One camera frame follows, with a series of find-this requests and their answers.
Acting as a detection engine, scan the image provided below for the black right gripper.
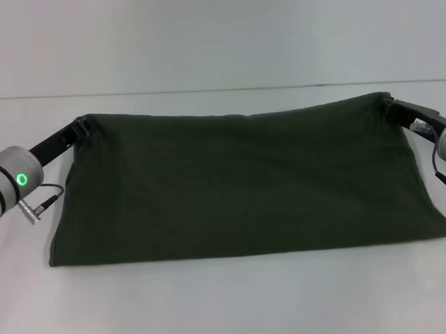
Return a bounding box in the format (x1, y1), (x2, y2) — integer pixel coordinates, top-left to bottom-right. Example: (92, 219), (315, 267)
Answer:
(379, 94), (446, 144)

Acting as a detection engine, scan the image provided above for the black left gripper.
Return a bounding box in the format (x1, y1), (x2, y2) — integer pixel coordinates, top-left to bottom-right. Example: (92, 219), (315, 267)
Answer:
(27, 117), (93, 168)

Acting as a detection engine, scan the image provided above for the dark green t-shirt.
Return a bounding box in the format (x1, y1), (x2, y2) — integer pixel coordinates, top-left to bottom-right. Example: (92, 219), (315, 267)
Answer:
(42, 89), (446, 269)

